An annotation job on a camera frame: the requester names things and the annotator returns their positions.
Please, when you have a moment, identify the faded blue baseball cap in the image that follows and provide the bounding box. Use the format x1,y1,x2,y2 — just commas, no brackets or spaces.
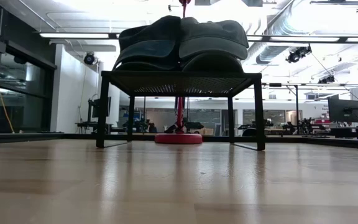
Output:
178,17,250,60

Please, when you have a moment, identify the red pole stand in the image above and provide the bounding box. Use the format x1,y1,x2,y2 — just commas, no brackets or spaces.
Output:
154,0,203,145

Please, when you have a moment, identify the black mesh metal stand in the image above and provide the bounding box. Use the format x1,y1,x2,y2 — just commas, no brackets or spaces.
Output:
95,70,266,152

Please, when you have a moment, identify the black computer monitor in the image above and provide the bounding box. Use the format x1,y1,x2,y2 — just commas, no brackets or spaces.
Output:
88,96,112,119
327,98,358,124

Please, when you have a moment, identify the dark glass partition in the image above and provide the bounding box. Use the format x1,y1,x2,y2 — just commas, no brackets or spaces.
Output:
0,0,58,134

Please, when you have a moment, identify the background office desk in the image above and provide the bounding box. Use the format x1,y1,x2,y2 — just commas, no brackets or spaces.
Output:
265,124,358,141

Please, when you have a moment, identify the ceiling track light fixture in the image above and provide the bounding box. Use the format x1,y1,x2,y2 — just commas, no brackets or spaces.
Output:
310,0,358,13

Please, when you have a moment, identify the silver ventilation duct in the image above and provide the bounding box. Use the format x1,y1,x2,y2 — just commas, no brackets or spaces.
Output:
233,0,310,71

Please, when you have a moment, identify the black gantry frame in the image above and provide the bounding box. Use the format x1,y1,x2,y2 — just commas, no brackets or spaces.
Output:
261,82,300,123

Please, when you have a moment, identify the overhead light rail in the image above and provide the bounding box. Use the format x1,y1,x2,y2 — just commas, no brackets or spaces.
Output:
39,32,358,44

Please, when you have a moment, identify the black hanging ceiling camera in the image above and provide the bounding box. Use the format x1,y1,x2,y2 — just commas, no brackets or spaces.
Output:
318,75,336,85
286,45,313,64

